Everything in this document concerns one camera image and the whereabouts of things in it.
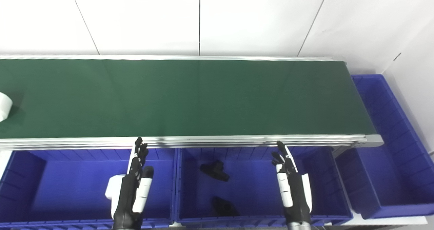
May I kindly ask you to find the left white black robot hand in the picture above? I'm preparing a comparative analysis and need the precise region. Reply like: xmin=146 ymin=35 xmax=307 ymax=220
xmin=110 ymin=137 xmax=155 ymax=230

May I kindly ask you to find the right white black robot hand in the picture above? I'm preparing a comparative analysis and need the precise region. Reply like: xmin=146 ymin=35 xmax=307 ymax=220
xmin=271 ymin=140 xmax=313 ymax=225

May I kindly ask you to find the white round plastic part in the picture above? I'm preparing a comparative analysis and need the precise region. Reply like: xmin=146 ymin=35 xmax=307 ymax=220
xmin=0 ymin=92 xmax=13 ymax=122

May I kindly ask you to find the blue plastic bin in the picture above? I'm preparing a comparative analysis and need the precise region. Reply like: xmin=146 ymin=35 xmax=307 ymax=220
xmin=175 ymin=147 xmax=354 ymax=227
xmin=0 ymin=148 xmax=177 ymax=229
xmin=334 ymin=74 xmax=434 ymax=219

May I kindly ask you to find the black plastic part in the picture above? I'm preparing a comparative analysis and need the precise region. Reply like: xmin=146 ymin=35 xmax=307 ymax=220
xmin=199 ymin=160 xmax=230 ymax=182
xmin=211 ymin=196 xmax=239 ymax=217

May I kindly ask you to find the green conveyor belt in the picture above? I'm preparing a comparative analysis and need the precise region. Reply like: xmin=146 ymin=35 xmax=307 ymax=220
xmin=0 ymin=59 xmax=377 ymax=139
xmin=0 ymin=55 xmax=384 ymax=156

